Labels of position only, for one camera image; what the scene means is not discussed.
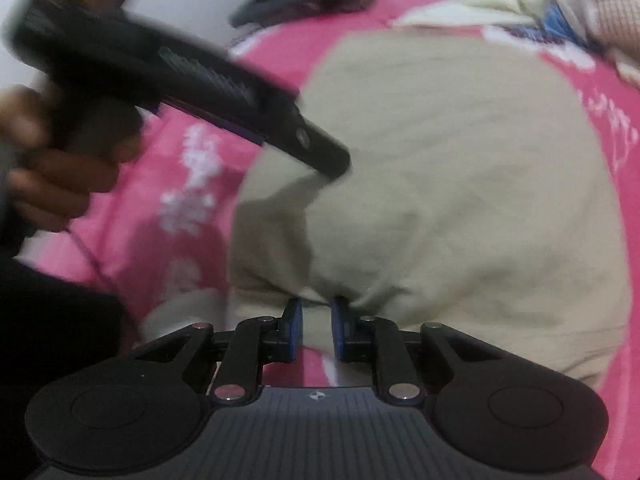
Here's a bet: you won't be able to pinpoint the person's left hand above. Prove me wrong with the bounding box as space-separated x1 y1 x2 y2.
1 86 142 232

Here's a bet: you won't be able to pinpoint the cream white garment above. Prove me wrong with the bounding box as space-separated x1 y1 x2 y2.
393 0 536 28

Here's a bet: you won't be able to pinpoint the pink white checkered garment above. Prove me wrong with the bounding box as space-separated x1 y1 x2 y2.
587 0 639 60

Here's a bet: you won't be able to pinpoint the beige khaki trousers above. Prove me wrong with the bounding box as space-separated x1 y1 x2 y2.
226 29 632 391

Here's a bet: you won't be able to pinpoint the blue cloth in pile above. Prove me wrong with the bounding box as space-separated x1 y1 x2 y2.
541 2 586 46

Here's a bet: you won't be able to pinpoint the person's dark clothed torso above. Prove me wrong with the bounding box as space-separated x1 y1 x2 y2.
1 258 126 479

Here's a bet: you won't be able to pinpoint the pink floral bed blanket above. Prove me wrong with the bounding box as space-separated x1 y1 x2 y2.
39 0 639 479

